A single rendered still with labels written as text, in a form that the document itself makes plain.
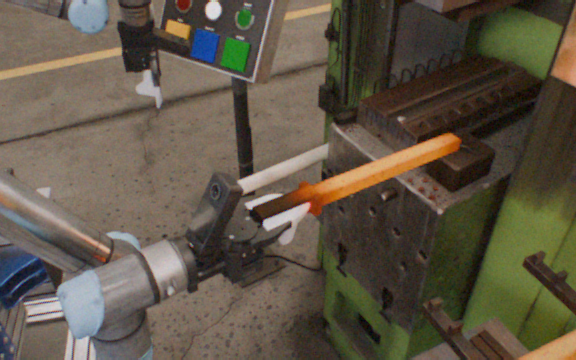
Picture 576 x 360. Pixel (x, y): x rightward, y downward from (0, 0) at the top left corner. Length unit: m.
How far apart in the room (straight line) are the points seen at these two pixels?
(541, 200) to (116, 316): 0.88
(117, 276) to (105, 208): 1.86
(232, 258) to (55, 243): 0.24
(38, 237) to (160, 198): 1.78
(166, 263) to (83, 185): 2.02
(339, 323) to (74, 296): 1.26
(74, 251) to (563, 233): 0.94
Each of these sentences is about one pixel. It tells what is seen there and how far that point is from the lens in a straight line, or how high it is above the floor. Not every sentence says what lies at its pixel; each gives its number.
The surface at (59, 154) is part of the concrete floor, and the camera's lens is 2.98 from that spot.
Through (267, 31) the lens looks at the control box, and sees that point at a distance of 1.45.
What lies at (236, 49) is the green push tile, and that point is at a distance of 1.47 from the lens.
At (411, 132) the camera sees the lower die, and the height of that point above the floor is 0.99.
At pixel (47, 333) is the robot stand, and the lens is 1.94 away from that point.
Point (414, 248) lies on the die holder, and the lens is 1.29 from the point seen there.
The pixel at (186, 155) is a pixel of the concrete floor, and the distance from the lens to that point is 2.79.
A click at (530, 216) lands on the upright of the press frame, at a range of 1.30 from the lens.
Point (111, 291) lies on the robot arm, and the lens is 0.72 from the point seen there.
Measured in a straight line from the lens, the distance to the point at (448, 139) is 1.02.
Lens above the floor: 1.70
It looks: 40 degrees down
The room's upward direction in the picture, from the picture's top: straight up
